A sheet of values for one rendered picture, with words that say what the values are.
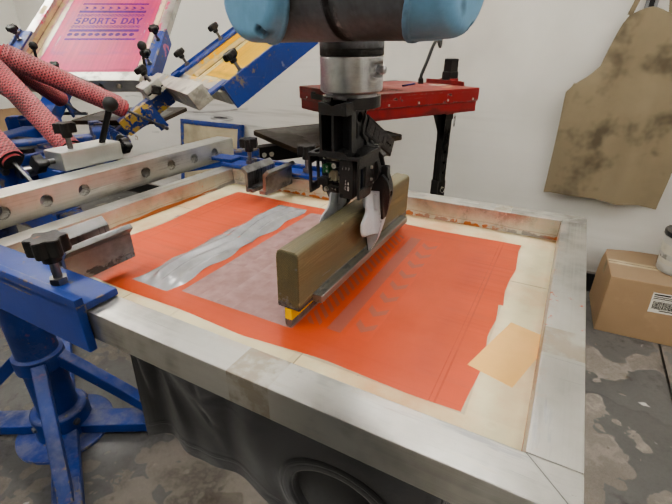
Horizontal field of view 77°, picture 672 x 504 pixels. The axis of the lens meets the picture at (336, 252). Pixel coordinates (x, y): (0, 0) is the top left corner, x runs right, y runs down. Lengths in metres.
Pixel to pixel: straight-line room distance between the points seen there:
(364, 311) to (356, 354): 0.08
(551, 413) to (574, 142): 2.14
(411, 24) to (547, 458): 0.33
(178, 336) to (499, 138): 2.28
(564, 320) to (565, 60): 2.07
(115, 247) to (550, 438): 0.56
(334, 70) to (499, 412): 0.39
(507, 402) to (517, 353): 0.08
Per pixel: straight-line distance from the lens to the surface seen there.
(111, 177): 0.93
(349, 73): 0.51
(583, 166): 2.50
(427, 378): 0.45
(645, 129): 2.47
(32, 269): 0.65
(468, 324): 0.54
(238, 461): 0.71
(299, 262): 0.46
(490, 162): 2.60
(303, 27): 0.42
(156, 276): 0.65
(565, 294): 0.57
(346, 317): 0.52
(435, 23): 0.35
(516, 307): 0.59
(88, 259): 0.64
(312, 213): 0.85
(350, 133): 0.52
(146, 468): 1.68
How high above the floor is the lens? 1.25
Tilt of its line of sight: 26 degrees down
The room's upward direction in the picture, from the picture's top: straight up
